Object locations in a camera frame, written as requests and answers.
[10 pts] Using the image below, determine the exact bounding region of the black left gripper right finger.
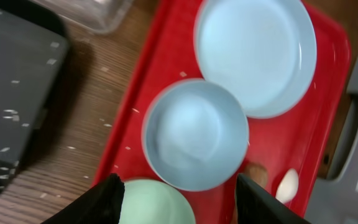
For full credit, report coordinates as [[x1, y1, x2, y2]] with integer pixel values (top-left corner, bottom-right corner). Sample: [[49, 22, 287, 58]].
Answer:
[[235, 174, 310, 224]]

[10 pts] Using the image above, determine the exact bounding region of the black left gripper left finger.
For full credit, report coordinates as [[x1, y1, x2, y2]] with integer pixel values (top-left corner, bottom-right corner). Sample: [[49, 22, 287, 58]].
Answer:
[[42, 173, 125, 224]]

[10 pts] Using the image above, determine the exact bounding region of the mint green bowl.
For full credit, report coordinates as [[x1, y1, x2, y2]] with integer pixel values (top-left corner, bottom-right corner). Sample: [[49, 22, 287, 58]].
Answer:
[[119, 179, 196, 224]]

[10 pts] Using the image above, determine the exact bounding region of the light blue bowl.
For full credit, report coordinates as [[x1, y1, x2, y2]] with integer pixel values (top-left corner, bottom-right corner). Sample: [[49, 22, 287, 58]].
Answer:
[[142, 78, 249, 192]]

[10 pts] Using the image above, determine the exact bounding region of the grey dishwasher rack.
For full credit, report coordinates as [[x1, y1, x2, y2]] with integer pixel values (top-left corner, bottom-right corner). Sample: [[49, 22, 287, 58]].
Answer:
[[305, 58, 358, 223]]

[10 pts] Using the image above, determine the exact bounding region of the black waste bin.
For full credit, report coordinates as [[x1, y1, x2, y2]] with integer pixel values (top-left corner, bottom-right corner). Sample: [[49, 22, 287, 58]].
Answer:
[[0, 0, 71, 203]]

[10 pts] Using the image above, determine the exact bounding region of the brown carrot piece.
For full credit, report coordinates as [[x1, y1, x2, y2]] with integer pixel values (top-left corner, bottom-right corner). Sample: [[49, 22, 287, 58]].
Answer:
[[231, 162, 268, 224]]

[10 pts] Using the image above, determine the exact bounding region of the white plastic spoon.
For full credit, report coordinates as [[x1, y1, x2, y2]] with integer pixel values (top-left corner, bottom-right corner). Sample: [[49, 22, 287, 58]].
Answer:
[[275, 169, 299, 204]]

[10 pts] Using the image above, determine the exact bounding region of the light blue plate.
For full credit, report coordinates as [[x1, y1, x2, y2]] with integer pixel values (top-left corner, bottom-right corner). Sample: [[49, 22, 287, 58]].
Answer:
[[194, 0, 317, 119]]

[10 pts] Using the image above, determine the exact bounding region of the red plastic tray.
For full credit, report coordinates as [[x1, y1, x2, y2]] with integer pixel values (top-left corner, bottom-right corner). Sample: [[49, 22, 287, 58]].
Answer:
[[94, 0, 351, 215]]

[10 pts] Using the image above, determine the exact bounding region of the clear plastic bin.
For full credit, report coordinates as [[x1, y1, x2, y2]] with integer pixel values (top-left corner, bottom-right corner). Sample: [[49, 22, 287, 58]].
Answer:
[[34, 0, 134, 34]]

